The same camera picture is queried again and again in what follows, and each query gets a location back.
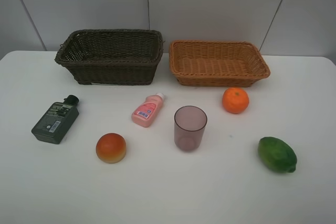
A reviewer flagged dark green Mentholatum bottle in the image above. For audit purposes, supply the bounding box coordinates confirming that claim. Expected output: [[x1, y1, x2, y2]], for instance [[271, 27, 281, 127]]
[[31, 95, 79, 144]]

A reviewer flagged green lime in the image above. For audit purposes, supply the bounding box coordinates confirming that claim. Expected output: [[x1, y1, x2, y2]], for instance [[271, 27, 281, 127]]
[[257, 136, 297, 174]]

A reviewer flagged dark brown wicker basket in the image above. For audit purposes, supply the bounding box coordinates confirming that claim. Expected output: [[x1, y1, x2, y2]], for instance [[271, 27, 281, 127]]
[[55, 29, 163, 86]]

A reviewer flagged translucent purple plastic cup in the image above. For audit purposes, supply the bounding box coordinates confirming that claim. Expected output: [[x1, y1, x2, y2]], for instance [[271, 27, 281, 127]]
[[174, 105, 208, 152]]

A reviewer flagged pink lotion bottle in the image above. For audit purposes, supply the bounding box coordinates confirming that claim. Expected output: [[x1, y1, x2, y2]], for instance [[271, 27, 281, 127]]
[[131, 93, 165, 127]]

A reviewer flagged light orange wicker basket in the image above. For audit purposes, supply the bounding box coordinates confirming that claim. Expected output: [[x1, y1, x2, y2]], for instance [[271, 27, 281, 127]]
[[169, 40, 270, 88]]

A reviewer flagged round orange bread bun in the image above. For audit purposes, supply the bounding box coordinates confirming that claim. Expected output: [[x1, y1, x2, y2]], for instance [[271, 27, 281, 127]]
[[96, 133, 127, 164]]

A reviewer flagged orange tangerine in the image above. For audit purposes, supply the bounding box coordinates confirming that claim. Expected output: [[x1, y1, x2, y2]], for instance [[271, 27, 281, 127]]
[[222, 88, 249, 114]]

